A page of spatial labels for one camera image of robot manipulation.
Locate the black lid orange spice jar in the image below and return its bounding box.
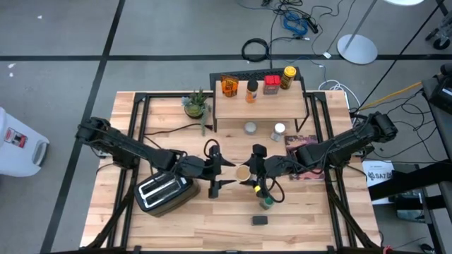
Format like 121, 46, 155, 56
245, 78, 260, 104

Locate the black metal stand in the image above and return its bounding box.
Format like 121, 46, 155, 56
367, 160, 452, 212

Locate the black perforated crate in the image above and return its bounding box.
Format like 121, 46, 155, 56
208, 66, 304, 91

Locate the black table frame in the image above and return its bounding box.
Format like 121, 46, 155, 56
80, 90, 383, 254

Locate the red lid smoked paprika tin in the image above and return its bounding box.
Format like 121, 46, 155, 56
262, 74, 282, 97

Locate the black two-slot toaster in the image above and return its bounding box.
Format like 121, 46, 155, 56
133, 171, 201, 218

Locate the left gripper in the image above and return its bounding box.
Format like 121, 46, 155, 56
174, 143, 237, 200

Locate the black coiled cable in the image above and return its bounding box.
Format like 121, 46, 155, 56
241, 37, 271, 64

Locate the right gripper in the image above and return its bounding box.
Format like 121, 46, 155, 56
242, 143, 298, 188

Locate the wooden shelf black frame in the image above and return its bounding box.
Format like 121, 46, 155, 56
213, 75, 314, 134

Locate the tan paper cup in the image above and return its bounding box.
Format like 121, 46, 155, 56
235, 164, 253, 183

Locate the yellow cable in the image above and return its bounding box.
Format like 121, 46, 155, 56
357, 80, 424, 111

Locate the black cable bundle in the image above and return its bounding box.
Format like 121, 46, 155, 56
236, 0, 354, 42

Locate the black toaster power cord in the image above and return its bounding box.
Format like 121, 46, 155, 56
142, 122, 215, 149

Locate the white paper sign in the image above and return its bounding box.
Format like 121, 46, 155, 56
362, 160, 396, 206

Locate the green lid glass spice jar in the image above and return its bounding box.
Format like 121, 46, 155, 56
259, 195, 276, 211

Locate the black equipment case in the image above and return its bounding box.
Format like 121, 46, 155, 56
422, 62, 452, 117

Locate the white lid clear spice jar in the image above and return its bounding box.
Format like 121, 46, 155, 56
270, 122, 287, 143

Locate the blue cable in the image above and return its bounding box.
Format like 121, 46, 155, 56
281, 11, 311, 37

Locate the black caster wheel frame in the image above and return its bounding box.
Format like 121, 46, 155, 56
424, 12, 452, 51

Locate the white cable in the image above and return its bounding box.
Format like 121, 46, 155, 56
316, 79, 362, 109

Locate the potted succulent plant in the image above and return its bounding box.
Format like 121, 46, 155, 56
180, 87, 215, 137

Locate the yellow lid onion seasoning jar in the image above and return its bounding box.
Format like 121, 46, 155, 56
280, 66, 298, 90

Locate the orange taco seasoning packet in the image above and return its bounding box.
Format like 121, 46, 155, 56
220, 74, 240, 99

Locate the landscape cover book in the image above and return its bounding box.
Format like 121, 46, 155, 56
284, 134, 326, 182

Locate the silver round base floor lamp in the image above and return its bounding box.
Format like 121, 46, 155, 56
336, 0, 424, 66

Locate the white plastic bin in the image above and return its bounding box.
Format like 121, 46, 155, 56
0, 107, 50, 178

